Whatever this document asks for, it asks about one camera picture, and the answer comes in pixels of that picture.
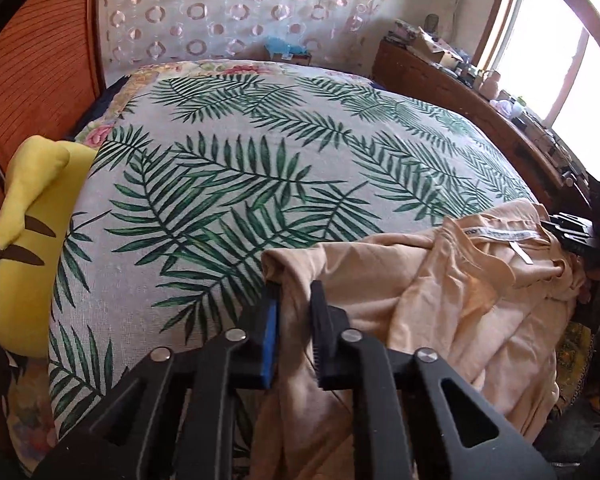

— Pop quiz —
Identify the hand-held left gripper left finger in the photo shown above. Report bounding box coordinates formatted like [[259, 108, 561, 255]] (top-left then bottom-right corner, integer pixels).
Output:
[[30, 282, 283, 480]]

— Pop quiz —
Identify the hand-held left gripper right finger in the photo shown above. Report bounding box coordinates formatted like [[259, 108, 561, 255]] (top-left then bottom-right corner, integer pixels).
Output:
[[310, 280, 558, 480]]

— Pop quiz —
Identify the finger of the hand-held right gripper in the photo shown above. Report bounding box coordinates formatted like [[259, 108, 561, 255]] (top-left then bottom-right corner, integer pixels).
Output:
[[540, 213, 592, 257]]

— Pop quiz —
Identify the beige printed t-shirt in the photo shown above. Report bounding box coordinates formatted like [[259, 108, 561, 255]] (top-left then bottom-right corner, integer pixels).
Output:
[[247, 199, 588, 480]]

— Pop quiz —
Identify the person's right hand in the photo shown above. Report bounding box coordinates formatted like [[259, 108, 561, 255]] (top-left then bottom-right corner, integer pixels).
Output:
[[575, 260, 600, 311]]

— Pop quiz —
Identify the yellow patterned cloth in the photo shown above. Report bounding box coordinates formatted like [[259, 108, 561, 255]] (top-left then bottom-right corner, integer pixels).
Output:
[[559, 320, 597, 407]]

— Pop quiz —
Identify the white jug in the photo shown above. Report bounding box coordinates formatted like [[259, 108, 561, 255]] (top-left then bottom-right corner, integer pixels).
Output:
[[480, 70, 501, 99]]

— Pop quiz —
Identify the window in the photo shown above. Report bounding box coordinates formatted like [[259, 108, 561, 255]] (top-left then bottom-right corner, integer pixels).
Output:
[[475, 0, 600, 161]]

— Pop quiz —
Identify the leaf print blanket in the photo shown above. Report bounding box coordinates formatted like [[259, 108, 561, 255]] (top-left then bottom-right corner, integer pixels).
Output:
[[47, 62, 541, 466]]

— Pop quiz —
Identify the long wooden cabinet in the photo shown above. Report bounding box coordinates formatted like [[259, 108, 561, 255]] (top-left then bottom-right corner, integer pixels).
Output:
[[372, 37, 596, 211]]

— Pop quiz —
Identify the open cardboard box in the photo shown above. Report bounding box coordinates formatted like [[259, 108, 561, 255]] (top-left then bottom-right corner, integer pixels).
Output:
[[410, 25, 453, 57]]

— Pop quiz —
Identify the yellow plush toy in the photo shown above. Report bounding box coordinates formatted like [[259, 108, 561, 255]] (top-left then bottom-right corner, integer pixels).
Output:
[[0, 136, 98, 361]]

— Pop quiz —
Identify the stack of magazines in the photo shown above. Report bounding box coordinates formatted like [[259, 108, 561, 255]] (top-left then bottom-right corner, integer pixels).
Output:
[[387, 20, 421, 44]]

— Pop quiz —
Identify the blue plastic bag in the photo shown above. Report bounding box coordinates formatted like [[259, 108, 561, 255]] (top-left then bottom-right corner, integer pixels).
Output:
[[266, 37, 308, 57]]

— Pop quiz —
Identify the circle print sheer curtain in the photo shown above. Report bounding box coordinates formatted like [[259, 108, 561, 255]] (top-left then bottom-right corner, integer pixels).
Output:
[[97, 0, 406, 68]]

